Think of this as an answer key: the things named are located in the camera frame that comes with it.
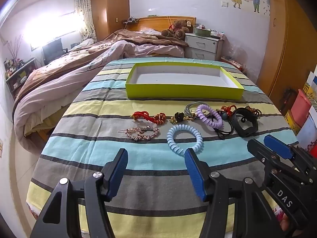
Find green tray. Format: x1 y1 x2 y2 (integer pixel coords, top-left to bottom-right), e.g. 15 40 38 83
193 26 211 36

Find rhinestone hair clip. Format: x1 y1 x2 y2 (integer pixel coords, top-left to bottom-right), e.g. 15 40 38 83
117 126 159 142

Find white nightstand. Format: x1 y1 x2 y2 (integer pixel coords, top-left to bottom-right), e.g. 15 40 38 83
184 32 225 61

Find black elastic round charm tie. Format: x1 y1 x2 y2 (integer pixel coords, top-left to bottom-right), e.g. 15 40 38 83
214 111 235 140

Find red gold woven bracelet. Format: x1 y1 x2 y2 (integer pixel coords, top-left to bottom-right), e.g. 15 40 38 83
154 112 167 126

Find floral curtain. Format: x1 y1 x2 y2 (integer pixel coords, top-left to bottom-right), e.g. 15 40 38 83
74 0 98 41

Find person's right hand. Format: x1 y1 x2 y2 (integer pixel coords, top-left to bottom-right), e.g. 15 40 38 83
280 214 304 238

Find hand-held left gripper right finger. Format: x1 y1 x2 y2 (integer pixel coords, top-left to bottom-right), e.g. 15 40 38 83
184 148 283 238

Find wooden wardrobe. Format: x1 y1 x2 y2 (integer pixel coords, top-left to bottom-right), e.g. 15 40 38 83
258 0 317 103
90 0 131 41

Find brown beaded hair tie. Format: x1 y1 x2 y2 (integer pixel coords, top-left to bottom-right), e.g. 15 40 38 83
245 105 262 117

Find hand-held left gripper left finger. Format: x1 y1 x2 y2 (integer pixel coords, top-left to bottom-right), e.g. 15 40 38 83
30 148 129 238

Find red knotted hair tie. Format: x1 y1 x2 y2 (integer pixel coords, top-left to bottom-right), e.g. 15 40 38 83
216 105 236 113

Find wooden headboard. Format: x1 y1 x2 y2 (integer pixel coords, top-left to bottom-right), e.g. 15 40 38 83
135 16 197 33

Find striped bed sheet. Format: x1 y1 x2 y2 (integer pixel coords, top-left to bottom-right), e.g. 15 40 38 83
26 57 299 238

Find yellow box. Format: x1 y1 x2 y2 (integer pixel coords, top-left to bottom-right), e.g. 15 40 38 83
285 110 302 136

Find white blue box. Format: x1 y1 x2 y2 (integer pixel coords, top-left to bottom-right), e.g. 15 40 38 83
296 113 317 152

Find dark office chair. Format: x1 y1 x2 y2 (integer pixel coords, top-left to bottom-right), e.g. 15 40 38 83
42 38 69 65

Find red knotted cord bracelet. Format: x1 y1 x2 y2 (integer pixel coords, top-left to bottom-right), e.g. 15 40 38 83
132 110 159 124

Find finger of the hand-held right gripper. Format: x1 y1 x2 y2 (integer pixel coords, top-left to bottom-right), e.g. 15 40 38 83
264 134 317 172
247 138 286 179

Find bed with brown duvet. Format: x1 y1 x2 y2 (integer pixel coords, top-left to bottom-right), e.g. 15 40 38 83
13 29 189 142

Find blue spiral hair tie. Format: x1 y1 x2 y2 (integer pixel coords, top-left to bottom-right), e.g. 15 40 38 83
166 125 204 154

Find brown teddy bear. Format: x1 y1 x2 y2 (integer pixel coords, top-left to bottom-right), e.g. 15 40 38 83
161 19 193 40

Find dark bag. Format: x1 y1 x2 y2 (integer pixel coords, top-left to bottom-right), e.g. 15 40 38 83
282 87 298 116

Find black wrist band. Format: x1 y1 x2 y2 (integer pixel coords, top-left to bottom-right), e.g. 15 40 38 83
228 107 259 138

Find pink storage bin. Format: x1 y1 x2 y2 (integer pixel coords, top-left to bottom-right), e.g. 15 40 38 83
290 89 313 127

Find purple spiral hair tie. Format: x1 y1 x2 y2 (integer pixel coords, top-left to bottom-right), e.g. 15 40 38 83
196 104 223 129

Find cluttered desk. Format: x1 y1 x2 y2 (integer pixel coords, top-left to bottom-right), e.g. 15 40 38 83
3 57 38 98

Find green cardboard box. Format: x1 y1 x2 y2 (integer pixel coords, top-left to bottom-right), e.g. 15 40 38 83
125 63 245 101

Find window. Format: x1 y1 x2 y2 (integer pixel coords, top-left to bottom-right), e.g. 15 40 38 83
24 9 85 50

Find dried flower branches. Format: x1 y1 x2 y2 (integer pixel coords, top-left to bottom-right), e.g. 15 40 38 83
6 34 24 62

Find black flower gold hair tie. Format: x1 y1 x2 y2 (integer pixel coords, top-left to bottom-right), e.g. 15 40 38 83
170 112 189 125

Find grey hair tie flower charm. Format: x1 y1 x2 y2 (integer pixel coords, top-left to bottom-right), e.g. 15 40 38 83
185 102 211 119

